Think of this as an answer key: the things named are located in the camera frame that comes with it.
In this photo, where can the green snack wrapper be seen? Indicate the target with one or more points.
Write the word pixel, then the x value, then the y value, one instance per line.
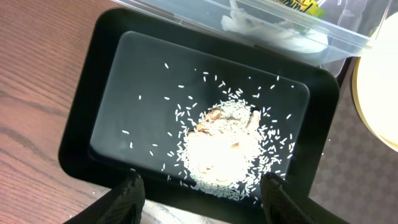
pixel 309 7

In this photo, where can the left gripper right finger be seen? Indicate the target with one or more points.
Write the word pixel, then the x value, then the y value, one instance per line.
pixel 280 206

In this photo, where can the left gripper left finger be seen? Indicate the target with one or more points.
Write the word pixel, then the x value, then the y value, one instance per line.
pixel 121 205

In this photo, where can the cooked rice pile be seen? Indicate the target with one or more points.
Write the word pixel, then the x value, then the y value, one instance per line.
pixel 214 130

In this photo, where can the yellow plate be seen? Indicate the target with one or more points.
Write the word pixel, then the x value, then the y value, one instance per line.
pixel 374 84

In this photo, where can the black waste tray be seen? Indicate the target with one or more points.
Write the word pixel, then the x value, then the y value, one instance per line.
pixel 138 68

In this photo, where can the clear plastic bin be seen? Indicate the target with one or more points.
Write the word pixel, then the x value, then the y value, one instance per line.
pixel 349 24

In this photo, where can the crumpled white tissue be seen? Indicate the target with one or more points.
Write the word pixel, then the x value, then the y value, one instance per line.
pixel 281 34

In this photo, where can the brown serving tray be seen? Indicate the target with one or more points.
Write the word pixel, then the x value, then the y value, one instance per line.
pixel 356 179

